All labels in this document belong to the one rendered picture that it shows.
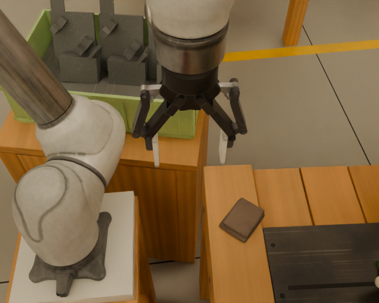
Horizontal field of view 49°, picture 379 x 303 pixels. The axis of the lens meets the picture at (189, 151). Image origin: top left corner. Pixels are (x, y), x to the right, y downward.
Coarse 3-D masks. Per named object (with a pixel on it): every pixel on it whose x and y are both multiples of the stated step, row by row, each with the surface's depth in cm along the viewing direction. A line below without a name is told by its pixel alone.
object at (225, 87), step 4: (220, 84) 57; (224, 84) 57; (228, 84) 57; (232, 84) 57; (236, 84) 57; (224, 88) 57; (228, 88) 57; (224, 92) 57; (228, 92) 57; (228, 96) 57
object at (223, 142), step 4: (220, 136) 68; (224, 136) 64; (220, 140) 68; (224, 140) 64; (220, 144) 68; (224, 144) 65; (220, 148) 68; (224, 148) 66; (220, 152) 69; (224, 152) 67; (220, 156) 69; (224, 156) 68; (220, 160) 69; (224, 160) 69
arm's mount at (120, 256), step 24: (120, 192) 114; (120, 216) 109; (24, 240) 105; (120, 240) 105; (24, 264) 101; (120, 264) 101; (24, 288) 98; (48, 288) 98; (72, 288) 97; (96, 288) 97; (120, 288) 97
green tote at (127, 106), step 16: (48, 16) 154; (96, 16) 151; (32, 32) 145; (48, 32) 157; (96, 32) 157; (144, 32) 154; (32, 48) 146; (96, 96) 126; (112, 96) 126; (128, 96) 126; (16, 112) 138; (128, 112) 130; (176, 112) 128; (192, 112) 127; (128, 128) 137; (176, 128) 134; (192, 128) 133
